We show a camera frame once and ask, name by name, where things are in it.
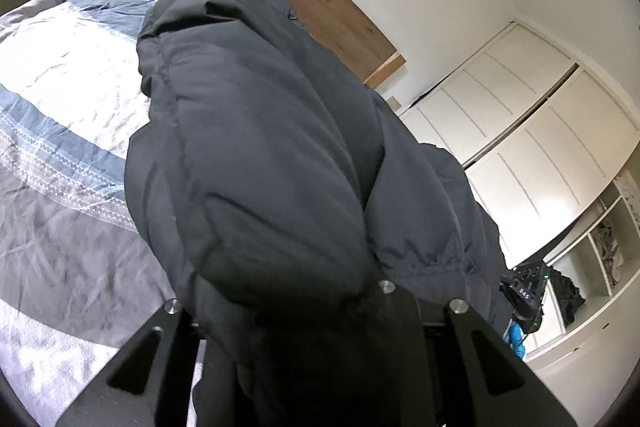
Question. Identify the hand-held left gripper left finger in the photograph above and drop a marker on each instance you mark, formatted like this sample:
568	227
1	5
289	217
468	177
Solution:
145	357

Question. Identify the white patterned cloth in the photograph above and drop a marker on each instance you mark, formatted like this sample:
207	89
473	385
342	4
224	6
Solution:
611	249

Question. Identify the white open shelf unit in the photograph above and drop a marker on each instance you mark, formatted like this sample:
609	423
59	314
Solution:
590	287

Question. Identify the beige wall switch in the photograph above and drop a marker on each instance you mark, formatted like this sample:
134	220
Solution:
394	103

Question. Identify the white wardrobe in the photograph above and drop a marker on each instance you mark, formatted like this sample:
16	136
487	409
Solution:
530	117

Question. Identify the black puffer jacket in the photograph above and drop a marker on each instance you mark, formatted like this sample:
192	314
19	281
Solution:
280	167

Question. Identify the black bag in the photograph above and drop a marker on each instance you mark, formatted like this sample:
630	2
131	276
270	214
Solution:
570	302

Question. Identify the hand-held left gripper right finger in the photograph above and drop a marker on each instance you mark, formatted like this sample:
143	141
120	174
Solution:
480	357

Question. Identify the person's right hand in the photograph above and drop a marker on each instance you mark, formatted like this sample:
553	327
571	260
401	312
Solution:
516	339

